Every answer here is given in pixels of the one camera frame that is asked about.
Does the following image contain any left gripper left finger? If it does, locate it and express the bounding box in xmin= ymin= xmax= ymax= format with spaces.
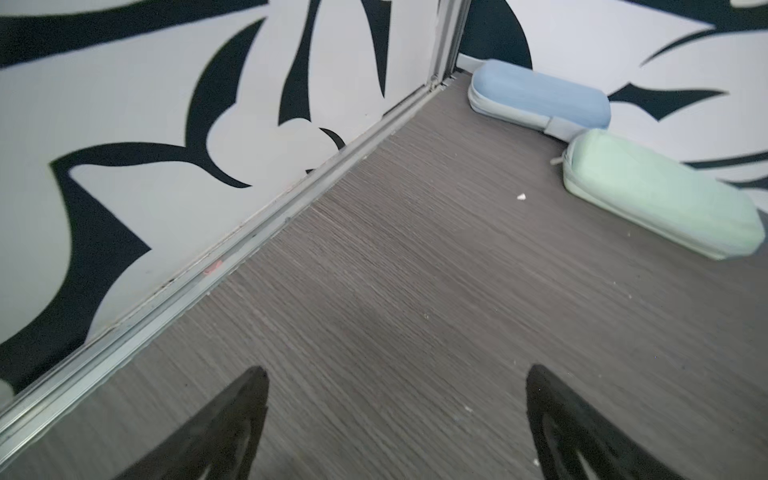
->
xmin=117 ymin=366 xmax=269 ymax=479

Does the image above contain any blue pencil case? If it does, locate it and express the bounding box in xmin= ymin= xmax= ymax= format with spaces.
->
xmin=468 ymin=60 xmax=611 ymax=142

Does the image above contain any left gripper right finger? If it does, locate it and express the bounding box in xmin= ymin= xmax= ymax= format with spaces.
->
xmin=526 ymin=364 xmax=681 ymax=479

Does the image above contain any green pencil case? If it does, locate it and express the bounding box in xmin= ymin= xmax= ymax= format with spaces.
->
xmin=557 ymin=129 xmax=766 ymax=260

